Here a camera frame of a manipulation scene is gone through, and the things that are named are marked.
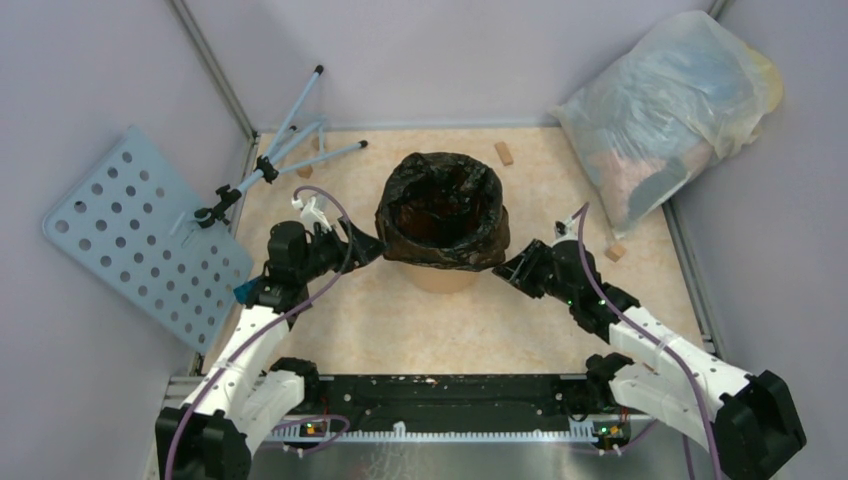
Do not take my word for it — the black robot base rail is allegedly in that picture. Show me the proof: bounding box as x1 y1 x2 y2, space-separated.
284 354 654 435

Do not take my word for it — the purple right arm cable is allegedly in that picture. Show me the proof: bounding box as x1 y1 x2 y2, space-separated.
572 201 727 480

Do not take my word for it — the large translucent trash bag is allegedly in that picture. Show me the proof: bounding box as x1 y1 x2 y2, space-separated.
549 11 784 238

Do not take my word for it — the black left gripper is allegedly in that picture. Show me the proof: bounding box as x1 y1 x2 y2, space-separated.
297 214 390 282

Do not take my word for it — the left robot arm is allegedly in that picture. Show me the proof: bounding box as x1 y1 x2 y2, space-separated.
155 218 386 479

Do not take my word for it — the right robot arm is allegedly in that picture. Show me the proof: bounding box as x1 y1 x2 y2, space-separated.
493 238 807 479

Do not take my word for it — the wooden cube block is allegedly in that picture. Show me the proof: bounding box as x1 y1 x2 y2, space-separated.
604 243 627 262

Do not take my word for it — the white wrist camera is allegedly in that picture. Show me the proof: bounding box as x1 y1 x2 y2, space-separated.
552 217 579 246
292 194 332 233

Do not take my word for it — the flat wooden block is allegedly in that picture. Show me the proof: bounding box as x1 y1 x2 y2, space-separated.
494 141 514 166

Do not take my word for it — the small wooden block by tripod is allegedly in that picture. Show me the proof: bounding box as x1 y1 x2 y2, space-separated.
296 165 314 179

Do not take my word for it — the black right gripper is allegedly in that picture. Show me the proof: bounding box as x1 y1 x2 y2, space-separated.
493 239 577 305

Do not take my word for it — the orange plastic trash bin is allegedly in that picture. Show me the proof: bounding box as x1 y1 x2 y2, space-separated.
402 264 480 294

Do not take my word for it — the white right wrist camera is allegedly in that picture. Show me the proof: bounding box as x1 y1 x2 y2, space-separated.
552 217 579 246

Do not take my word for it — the black trash bag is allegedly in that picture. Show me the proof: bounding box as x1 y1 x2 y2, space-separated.
375 152 511 272

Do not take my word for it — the white cable comb strip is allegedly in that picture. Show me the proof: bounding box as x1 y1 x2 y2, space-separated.
264 421 598 444

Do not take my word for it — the light blue perforated board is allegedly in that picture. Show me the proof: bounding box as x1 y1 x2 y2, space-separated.
43 126 253 354

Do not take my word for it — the light blue tripod stand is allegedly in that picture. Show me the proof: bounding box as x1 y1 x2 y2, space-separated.
193 64 369 229

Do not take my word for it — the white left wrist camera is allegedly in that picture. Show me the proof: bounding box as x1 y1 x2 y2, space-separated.
292 194 332 233

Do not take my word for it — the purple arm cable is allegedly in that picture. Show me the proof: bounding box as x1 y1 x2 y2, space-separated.
572 201 727 480
162 185 356 480

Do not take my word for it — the blue clamp block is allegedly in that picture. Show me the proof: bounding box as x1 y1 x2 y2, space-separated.
233 277 260 305

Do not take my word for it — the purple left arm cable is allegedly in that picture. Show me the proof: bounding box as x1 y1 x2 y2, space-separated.
162 185 356 480

